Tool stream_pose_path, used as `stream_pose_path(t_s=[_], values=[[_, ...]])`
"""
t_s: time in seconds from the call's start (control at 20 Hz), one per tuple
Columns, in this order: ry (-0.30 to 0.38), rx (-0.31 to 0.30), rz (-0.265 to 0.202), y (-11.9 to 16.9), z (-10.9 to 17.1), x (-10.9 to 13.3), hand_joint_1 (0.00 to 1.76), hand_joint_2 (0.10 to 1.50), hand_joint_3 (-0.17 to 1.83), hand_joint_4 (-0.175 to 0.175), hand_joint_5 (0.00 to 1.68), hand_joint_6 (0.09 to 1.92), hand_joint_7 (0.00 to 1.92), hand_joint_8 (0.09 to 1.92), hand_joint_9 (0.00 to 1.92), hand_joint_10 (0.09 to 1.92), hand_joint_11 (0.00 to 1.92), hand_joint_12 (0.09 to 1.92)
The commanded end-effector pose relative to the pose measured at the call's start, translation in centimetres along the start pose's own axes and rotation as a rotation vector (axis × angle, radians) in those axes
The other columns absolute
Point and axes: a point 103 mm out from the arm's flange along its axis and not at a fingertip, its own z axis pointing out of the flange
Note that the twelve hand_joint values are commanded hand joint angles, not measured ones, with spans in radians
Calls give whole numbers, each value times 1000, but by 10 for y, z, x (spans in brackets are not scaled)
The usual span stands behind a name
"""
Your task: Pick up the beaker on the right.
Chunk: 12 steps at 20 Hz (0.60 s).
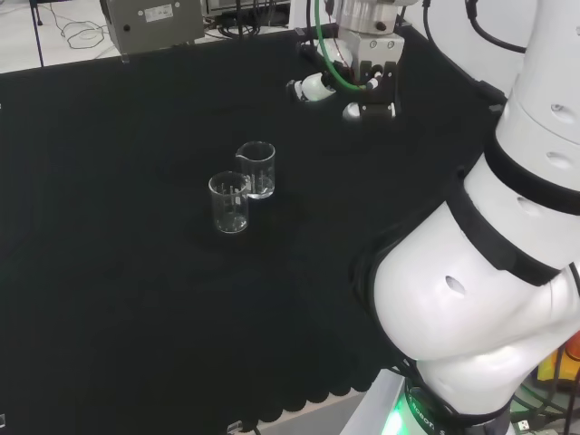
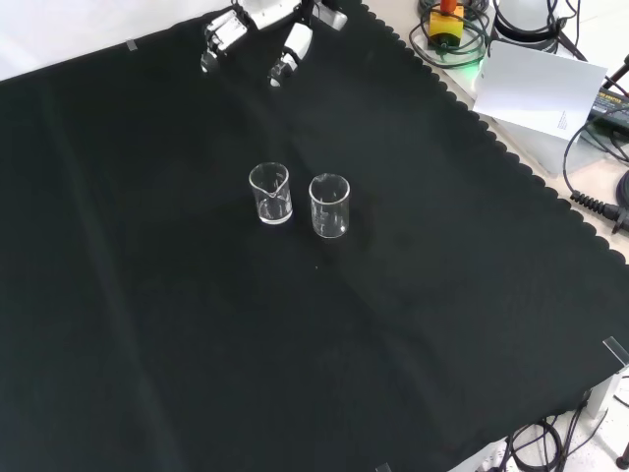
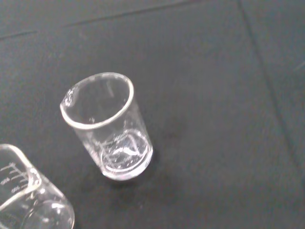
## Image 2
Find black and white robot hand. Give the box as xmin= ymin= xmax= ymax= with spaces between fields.
xmin=199 ymin=0 xmax=349 ymax=89

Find clear glass beaker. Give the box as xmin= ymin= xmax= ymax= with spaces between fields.
xmin=248 ymin=161 xmax=295 ymax=226
xmin=308 ymin=172 xmax=352 ymax=240

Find yellow stop button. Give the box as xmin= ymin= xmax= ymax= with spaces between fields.
xmin=429 ymin=0 xmax=466 ymax=50

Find pale white board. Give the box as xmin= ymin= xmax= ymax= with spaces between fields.
xmin=472 ymin=39 xmax=609 ymax=144

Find grey box under board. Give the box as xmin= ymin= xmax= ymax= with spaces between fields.
xmin=479 ymin=110 xmax=608 ymax=177

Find black table cloth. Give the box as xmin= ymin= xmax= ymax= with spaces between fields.
xmin=0 ymin=0 xmax=629 ymax=472

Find black tripod pole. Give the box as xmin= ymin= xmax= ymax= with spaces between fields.
xmin=602 ymin=61 xmax=629 ymax=90

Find black power supply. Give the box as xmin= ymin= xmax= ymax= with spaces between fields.
xmin=587 ymin=83 xmax=629 ymax=132

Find grey table leg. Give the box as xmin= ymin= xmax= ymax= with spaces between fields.
xmin=582 ymin=373 xmax=629 ymax=419

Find green bench cable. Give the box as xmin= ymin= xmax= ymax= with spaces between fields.
xmin=408 ymin=0 xmax=492 ymax=69

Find black cable with ribbed plug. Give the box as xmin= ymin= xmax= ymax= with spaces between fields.
xmin=562 ymin=120 xmax=629 ymax=232

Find black floor cable bundle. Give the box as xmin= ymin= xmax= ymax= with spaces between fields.
xmin=503 ymin=410 xmax=629 ymax=472

